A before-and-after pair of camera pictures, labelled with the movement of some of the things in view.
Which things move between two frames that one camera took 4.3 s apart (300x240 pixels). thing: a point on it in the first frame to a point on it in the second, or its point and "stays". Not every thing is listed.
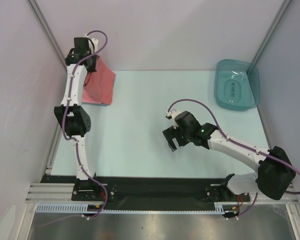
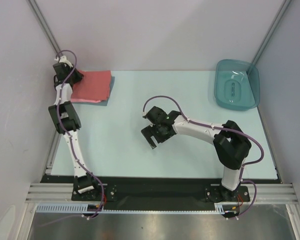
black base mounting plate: (147, 188) stays
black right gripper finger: (169, 133) to (148, 130)
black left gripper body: (91, 68) to (75, 77)
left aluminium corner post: (47, 31) stays
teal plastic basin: (237, 85) stays
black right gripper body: (176, 135) to (154, 132)
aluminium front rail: (45, 193) stays
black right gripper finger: (172, 143) to (152, 142)
